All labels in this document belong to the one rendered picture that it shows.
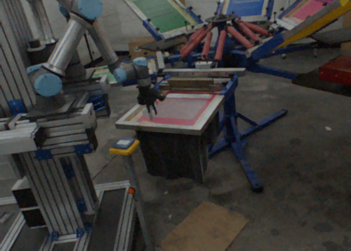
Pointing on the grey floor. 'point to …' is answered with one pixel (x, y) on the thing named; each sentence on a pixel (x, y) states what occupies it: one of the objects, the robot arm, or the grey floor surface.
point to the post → (136, 193)
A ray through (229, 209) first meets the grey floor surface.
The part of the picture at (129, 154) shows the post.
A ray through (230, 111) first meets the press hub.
